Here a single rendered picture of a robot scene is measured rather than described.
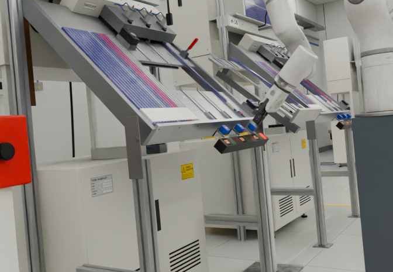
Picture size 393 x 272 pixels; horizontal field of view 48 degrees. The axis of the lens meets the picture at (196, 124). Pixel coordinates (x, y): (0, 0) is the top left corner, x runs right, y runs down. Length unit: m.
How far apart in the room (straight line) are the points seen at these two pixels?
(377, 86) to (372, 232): 0.44
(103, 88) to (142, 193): 0.34
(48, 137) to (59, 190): 1.96
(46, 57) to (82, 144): 1.91
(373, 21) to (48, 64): 1.18
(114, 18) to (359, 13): 0.90
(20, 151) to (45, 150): 2.36
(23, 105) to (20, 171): 0.52
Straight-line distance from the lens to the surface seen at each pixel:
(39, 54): 1.81
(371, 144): 1.40
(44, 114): 3.45
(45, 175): 1.56
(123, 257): 1.61
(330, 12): 9.58
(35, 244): 1.60
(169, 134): 1.30
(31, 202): 1.58
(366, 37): 1.45
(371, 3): 1.40
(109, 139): 3.88
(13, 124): 1.07
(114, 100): 1.30
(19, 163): 1.08
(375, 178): 1.41
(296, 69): 1.60
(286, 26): 1.65
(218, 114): 1.61
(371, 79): 1.43
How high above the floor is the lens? 0.72
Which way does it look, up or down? level
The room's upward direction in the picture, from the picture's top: 5 degrees counter-clockwise
